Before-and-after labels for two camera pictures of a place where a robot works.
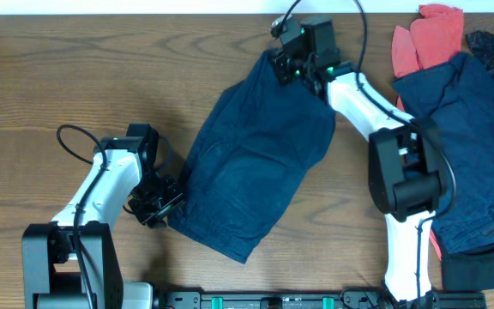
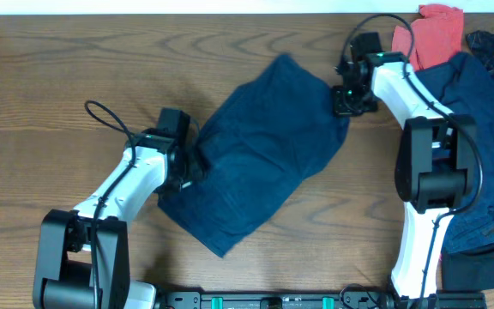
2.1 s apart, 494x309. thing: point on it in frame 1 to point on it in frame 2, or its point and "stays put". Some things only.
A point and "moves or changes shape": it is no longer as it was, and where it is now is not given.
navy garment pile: x=477 y=115 stays put
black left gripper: x=161 y=205 to x=191 y=167
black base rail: x=370 y=299 stays put
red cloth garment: x=431 y=39 stays put
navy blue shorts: x=252 y=144 moves or changes shape
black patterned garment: x=490 y=46 stays put
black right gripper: x=280 y=62 to x=341 y=110
